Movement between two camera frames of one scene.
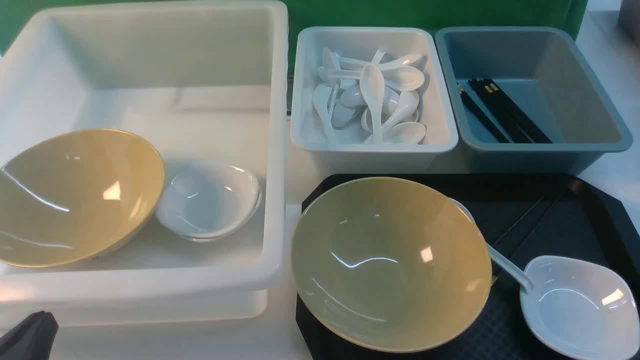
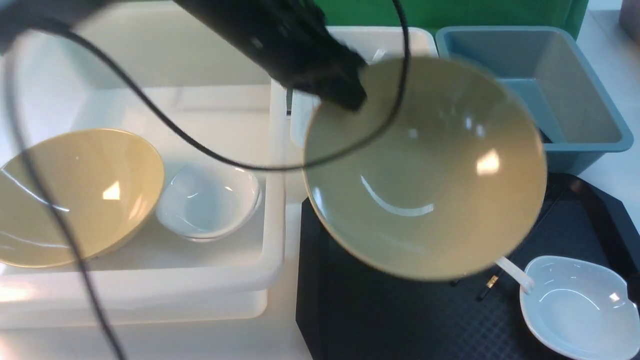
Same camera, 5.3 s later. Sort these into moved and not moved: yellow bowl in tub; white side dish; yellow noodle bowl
Moved: yellow noodle bowl
Not moved: yellow bowl in tub; white side dish
